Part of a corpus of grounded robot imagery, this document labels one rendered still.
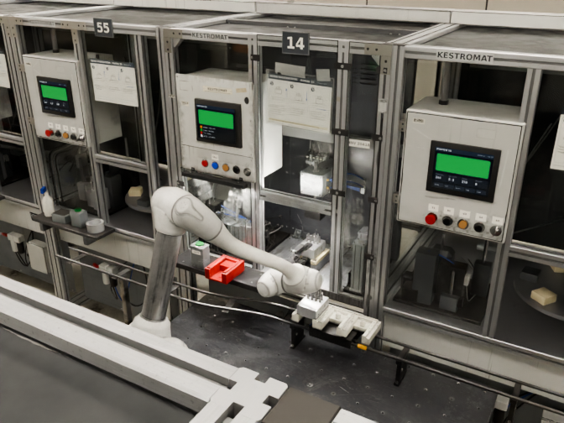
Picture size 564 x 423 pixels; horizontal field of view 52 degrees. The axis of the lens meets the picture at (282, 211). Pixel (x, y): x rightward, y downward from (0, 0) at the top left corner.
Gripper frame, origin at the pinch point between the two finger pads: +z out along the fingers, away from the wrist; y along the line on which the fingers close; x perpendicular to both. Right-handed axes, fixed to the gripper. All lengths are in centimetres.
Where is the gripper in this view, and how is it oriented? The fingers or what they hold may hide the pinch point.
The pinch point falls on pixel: (306, 251)
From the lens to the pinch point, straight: 282.8
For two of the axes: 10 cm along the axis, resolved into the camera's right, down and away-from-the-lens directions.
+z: 5.0, -3.5, 7.9
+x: -8.7, -2.0, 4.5
